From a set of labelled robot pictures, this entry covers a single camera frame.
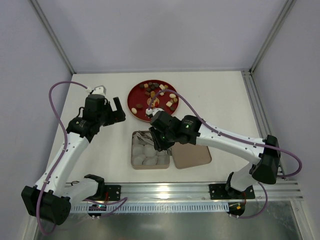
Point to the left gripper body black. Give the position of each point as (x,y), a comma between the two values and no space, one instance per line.
(114,114)

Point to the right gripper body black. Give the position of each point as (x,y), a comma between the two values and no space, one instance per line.
(157,139)

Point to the metal tongs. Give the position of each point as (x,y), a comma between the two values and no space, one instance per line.
(142,136)

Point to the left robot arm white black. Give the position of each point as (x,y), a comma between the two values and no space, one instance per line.
(49,199)

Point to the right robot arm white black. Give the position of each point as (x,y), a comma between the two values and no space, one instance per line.
(262,155)

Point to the white oval chocolate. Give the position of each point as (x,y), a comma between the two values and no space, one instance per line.
(134,110)
(172,95)

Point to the white oval chocolate right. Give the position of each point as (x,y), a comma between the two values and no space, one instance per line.
(172,95)

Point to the tan barrel chocolate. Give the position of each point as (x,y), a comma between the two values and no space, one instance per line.
(152,94)

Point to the round red tray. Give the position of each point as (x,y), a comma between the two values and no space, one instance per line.
(141,94)

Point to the white paper cup centre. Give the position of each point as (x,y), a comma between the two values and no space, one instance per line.
(149,151)

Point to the white paper cup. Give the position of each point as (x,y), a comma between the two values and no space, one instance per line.
(136,139)
(150,161)
(137,159)
(137,149)
(163,160)
(149,151)

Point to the white paper cup bottom right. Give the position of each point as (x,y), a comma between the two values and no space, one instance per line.
(163,160)

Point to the white paper cup top left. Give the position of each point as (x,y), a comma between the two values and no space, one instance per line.
(136,139)

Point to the gold tin lid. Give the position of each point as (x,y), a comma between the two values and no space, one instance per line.
(189,155)

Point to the white paper cup bottom middle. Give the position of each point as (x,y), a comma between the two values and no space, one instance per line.
(150,161)

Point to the gold square tin box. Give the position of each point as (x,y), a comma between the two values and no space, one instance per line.
(157,167)

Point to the white paper cup middle left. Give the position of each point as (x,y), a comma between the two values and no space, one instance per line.
(137,149)

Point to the white paper cup bottom left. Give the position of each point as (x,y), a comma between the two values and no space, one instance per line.
(137,159)

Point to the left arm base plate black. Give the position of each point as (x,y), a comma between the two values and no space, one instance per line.
(112,192)

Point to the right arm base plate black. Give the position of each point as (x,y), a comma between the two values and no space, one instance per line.
(217,191)

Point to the perforated cable duct strip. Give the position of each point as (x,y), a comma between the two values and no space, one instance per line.
(162,207)

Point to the left round mount black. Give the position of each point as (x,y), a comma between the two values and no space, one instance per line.
(95,211)

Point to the round mount black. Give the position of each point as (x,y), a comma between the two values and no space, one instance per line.
(236,209)
(95,211)

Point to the aluminium rail right side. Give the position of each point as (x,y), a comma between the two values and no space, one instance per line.
(259,113)

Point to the aluminium rail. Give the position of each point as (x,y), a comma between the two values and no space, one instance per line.
(259,113)
(283,190)

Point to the right round mount black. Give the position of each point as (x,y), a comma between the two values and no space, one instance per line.
(236,209)

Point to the aluminium frame post left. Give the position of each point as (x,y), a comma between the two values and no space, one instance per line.
(51,34)

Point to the aluminium frame post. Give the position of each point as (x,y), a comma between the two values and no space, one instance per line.
(51,34)
(277,25)

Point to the aluminium rail front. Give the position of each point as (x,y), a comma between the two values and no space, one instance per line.
(283,190)

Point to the aluminium frame post right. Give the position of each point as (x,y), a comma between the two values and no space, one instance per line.
(277,25)

